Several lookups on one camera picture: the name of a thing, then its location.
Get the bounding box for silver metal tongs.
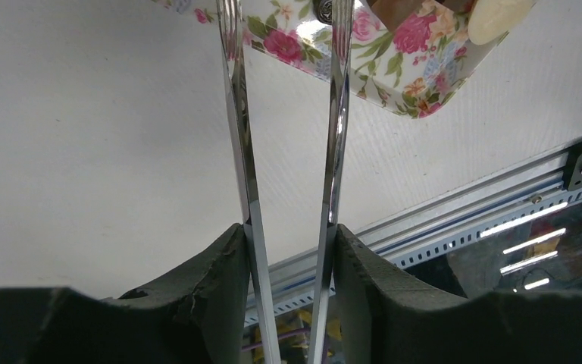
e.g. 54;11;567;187
216;1;354;363

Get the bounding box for aluminium frame rail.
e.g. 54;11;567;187
242;146;582;328

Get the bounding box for floral rectangular tray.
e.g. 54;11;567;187
163;1;514;119

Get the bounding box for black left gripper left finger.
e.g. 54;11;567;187
0;224;250;363

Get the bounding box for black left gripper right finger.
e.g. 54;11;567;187
333;225;582;363

